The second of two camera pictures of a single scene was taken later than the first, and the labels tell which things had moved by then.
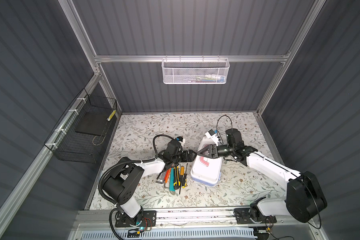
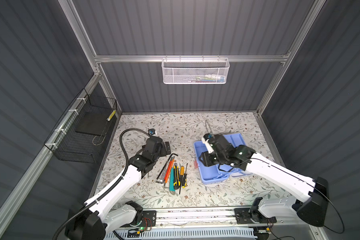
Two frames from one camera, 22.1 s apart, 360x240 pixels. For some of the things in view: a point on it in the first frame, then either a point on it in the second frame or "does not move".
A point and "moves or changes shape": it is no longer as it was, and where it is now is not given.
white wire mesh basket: [195, 71] does not move
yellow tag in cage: [111, 115] does not move
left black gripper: [190, 158] -> [164, 152]
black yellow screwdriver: [184, 182] does not move
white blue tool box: [207, 170] moves or changes shape
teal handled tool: [172, 187] does not move
